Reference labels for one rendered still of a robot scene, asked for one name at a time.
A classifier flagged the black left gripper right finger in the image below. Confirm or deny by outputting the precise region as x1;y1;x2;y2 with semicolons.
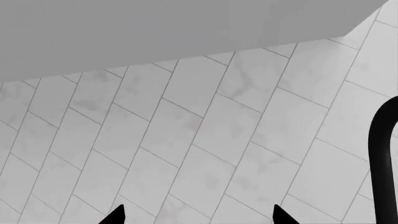
273;203;301;224

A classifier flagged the black curved sink spout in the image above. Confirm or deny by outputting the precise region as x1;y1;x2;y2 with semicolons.
368;95;398;224

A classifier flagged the grey wall cabinet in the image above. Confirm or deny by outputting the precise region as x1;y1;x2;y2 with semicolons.
0;0;391;83

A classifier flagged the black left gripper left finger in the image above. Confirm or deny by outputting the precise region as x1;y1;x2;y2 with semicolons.
98;203;126;224

